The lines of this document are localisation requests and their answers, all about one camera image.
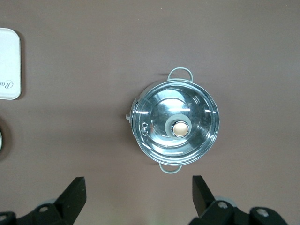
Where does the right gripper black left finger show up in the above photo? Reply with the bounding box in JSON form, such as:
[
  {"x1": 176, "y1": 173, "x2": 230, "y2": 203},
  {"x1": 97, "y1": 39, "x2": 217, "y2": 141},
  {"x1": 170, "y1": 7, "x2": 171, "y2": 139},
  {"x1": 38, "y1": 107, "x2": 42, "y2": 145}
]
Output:
[{"x1": 0, "y1": 177, "x2": 87, "y2": 225}]

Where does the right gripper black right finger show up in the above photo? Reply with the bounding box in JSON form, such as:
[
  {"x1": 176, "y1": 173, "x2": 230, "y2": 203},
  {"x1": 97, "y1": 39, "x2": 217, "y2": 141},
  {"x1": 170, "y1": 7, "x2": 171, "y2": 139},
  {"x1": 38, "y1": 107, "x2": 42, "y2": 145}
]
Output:
[{"x1": 191, "y1": 175, "x2": 290, "y2": 225}]

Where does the glass pot lid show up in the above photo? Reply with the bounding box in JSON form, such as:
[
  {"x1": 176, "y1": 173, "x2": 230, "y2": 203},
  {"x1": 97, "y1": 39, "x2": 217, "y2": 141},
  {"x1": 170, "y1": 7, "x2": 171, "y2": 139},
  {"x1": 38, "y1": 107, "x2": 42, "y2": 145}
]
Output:
[{"x1": 132, "y1": 82, "x2": 221, "y2": 164}]

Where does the brown table cover mat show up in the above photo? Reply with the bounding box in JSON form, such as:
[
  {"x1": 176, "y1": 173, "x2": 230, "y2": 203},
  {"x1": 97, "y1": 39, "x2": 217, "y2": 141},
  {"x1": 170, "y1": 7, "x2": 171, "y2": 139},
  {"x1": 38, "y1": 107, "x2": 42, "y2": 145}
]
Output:
[{"x1": 0, "y1": 0, "x2": 300, "y2": 225}]

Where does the steel pot with glass lid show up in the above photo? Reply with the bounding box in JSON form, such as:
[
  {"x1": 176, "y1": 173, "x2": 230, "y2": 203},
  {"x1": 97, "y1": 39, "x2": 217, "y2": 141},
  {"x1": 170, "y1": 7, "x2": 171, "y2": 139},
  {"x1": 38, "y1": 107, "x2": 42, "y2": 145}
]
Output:
[{"x1": 124, "y1": 67, "x2": 221, "y2": 174}]

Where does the cream rabbit print tray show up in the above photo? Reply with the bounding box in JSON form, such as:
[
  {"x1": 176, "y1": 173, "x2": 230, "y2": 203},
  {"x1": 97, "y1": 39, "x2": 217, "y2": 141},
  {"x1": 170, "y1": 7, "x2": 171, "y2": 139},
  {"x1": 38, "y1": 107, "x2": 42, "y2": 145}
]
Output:
[{"x1": 0, "y1": 27, "x2": 22, "y2": 100}]

